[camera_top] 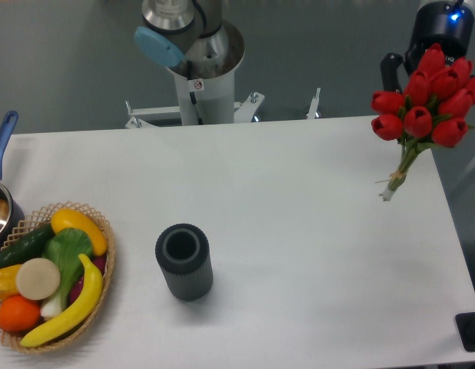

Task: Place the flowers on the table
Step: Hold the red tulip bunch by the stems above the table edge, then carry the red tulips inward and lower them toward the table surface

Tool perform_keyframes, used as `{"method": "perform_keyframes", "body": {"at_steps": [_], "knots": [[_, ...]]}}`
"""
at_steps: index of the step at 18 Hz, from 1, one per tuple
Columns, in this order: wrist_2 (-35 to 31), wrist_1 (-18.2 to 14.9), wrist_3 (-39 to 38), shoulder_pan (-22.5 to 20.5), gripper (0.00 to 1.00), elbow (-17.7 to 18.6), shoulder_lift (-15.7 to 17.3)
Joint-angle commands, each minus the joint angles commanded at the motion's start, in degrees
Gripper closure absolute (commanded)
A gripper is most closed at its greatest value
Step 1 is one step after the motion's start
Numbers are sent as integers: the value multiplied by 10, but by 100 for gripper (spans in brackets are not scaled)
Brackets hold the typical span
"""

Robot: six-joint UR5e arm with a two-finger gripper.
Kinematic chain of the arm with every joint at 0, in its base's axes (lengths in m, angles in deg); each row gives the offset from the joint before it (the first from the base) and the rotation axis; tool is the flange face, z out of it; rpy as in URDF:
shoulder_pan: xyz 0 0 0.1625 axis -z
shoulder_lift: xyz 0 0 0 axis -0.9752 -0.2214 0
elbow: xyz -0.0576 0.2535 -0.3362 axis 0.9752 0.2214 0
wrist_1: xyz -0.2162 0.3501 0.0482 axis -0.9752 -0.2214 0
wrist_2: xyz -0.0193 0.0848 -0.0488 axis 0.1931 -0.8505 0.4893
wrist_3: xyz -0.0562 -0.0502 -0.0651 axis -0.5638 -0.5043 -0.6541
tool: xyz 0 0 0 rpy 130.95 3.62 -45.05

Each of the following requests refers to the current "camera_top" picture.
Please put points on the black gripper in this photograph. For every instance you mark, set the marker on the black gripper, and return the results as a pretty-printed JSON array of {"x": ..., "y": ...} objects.
[{"x": 446, "y": 23}]

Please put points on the red tulip bouquet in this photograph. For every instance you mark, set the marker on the red tulip bouquet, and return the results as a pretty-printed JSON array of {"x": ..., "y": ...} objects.
[{"x": 430, "y": 113}]

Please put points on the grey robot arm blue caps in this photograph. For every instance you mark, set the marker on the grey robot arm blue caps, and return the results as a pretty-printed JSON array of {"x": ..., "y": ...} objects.
[{"x": 191, "y": 38}]

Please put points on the black device at table edge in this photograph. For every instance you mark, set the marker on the black device at table edge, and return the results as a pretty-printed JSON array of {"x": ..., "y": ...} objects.
[{"x": 466, "y": 328}]

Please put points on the dark grey ribbed vase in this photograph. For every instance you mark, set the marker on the dark grey ribbed vase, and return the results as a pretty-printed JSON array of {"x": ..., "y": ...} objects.
[{"x": 183, "y": 254}]

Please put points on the purple eggplant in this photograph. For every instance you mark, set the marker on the purple eggplant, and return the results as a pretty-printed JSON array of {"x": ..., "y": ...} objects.
[{"x": 100, "y": 264}]

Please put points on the yellow squash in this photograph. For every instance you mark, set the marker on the yellow squash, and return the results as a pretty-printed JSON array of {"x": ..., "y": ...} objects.
[{"x": 71, "y": 218}]

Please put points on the yellow banana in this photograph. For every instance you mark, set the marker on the yellow banana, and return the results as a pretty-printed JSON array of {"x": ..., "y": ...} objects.
[{"x": 73, "y": 315}]

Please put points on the green bok choy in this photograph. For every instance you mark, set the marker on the green bok choy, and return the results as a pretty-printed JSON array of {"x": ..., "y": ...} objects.
[{"x": 63, "y": 250}]

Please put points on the dark green cucumber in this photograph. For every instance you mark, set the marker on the dark green cucumber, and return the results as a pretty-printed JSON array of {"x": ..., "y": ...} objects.
[{"x": 29, "y": 246}]

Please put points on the beige round disc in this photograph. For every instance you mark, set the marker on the beige round disc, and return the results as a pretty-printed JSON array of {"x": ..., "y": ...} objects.
[{"x": 37, "y": 279}]

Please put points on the yellow bell pepper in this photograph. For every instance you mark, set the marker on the yellow bell pepper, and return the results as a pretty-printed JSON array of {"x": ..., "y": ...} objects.
[{"x": 8, "y": 285}]

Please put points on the orange fruit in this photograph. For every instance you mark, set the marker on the orange fruit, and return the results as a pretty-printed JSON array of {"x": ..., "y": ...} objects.
[{"x": 18, "y": 314}]

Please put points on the woven wicker basket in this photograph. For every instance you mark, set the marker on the woven wicker basket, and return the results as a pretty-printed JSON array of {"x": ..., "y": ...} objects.
[{"x": 35, "y": 220}]

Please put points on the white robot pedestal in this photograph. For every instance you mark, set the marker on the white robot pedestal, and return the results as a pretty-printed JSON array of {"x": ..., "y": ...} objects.
[{"x": 200, "y": 102}]

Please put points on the blue handled saucepan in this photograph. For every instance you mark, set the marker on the blue handled saucepan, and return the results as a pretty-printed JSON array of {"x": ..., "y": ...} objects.
[{"x": 10, "y": 212}]

